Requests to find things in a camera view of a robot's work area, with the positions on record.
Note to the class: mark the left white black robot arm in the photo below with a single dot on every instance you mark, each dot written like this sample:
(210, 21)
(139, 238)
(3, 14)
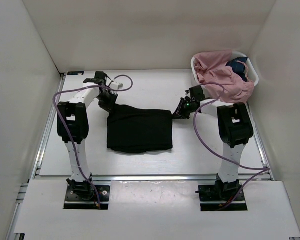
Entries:
(73, 127)

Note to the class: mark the white front cover board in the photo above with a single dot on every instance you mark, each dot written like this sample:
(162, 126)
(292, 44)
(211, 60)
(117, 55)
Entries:
(156, 211)

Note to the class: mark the white laundry basket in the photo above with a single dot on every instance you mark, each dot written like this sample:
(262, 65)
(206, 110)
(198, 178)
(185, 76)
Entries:
(252, 74)

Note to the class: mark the navy blue garment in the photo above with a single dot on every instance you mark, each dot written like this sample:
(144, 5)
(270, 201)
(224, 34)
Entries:
(239, 66)

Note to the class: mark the pink garment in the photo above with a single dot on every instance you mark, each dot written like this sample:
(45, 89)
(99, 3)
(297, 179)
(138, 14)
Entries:
(219, 80)

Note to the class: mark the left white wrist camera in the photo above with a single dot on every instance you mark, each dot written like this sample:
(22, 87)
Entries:
(116, 86)

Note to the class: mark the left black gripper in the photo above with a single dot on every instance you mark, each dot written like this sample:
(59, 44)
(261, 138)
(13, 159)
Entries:
(109, 106)

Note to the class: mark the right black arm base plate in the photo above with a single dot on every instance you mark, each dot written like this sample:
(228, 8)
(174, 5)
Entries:
(212, 201)

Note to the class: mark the blue label sticker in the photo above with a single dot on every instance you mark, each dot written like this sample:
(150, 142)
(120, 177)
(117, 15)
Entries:
(75, 73)

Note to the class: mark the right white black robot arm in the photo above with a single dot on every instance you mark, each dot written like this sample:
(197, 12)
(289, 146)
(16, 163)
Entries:
(235, 130)

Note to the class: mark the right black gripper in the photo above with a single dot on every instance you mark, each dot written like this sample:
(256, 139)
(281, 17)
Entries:
(179, 112)

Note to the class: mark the black trousers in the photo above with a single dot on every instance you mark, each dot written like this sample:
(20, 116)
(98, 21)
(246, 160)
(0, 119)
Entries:
(132, 130)

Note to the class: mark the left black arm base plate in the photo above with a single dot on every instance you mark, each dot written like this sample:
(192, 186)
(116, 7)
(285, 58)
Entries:
(105, 193)

